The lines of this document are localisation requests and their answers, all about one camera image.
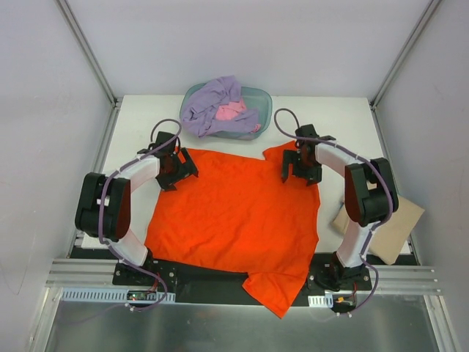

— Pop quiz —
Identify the slotted cable duct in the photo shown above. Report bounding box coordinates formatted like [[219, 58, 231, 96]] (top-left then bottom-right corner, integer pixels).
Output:
[[308, 294, 333, 309], [62, 287, 176, 304]]

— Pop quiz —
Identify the front aluminium rail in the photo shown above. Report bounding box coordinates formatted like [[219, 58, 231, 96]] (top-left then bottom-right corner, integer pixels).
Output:
[[46, 259, 443, 296]]

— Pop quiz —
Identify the right aluminium frame post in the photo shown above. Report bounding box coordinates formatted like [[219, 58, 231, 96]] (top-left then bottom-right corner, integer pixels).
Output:
[[369, 0, 443, 109]]

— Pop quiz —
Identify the aluminium frame post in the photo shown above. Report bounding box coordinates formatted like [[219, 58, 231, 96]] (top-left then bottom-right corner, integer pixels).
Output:
[[369, 0, 443, 109], [54, 0, 122, 107]]

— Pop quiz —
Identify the orange t shirt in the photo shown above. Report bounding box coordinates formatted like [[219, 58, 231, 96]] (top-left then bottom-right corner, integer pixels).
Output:
[[145, 142, 320, 318]]

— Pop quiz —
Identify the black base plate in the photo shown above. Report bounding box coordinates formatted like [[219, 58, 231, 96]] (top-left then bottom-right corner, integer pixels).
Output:
[[69, 247, 421, 307]]

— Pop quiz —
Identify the pink t shirt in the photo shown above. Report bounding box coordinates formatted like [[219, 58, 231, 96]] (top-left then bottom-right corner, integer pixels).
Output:
[[215, 98, 261, 133]]

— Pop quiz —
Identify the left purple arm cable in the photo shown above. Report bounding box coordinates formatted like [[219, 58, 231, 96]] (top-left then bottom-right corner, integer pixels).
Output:
[[69, 119, 183, 323]]

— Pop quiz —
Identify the left slotted cable duct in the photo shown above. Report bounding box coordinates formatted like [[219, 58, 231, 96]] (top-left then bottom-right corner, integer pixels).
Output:
[[62, 287, 176, 304]]

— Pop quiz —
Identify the left aluminium frame post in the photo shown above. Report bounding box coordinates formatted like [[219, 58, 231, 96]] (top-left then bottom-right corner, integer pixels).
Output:
[[54, 0, 122, 107]]

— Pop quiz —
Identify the lilac t shirt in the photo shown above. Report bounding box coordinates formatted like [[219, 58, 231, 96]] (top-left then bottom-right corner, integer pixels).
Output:
[[180, 76, 243, 138]]

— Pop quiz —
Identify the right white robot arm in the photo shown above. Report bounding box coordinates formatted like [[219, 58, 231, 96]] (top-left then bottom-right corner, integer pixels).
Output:
[[281, 124, 399, 290]]

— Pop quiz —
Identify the brown cardboard sheet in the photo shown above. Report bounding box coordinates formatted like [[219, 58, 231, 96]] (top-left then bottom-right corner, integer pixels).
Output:
[[332, 196, 424, 268]]

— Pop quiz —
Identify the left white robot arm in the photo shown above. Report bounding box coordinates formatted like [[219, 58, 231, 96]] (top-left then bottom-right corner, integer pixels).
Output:
[[75, 131, 199, 285]]

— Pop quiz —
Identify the right slotted cable duct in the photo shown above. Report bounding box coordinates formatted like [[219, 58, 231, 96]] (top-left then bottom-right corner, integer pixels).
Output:
[[308, 294, 333, 309]]

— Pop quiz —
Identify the teal plastic basket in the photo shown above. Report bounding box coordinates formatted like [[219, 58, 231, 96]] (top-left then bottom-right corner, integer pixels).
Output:
[[179, 83, 274, 142]]

